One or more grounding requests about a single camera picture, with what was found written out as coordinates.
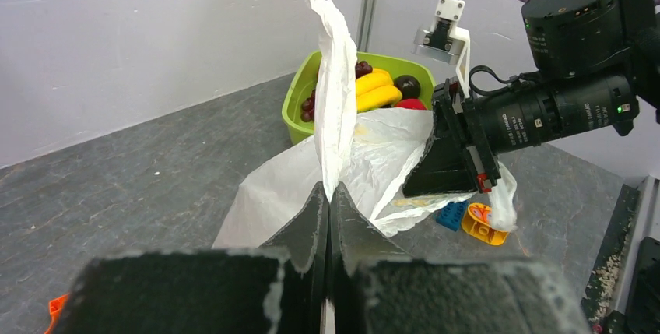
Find dark fake plum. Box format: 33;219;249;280
394;75;421;100

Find fake banana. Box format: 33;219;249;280
356;86;402;113
356;68;393;97

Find white plastic bag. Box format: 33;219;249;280
212;0;518;250

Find yellow orange toy piece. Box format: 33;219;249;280
461;202;509;246

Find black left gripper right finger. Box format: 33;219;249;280
329;185;591;333

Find orange curved toy block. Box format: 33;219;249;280
44;294;69;334

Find green plastic tray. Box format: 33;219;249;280
281;51;437;145

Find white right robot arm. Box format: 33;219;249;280
402;0;659;197

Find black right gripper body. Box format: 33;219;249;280
432;77;501;193

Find blue toy brick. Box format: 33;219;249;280
435;201;468;232

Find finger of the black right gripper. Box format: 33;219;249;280
402;125;477;198

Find lower fake banana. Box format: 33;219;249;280
356;86;402;113

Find upper fake banana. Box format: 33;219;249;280
356;68;393;97

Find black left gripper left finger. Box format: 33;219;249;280
54;184;329;333

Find purple fake grapes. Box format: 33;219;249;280
300;60;374;123

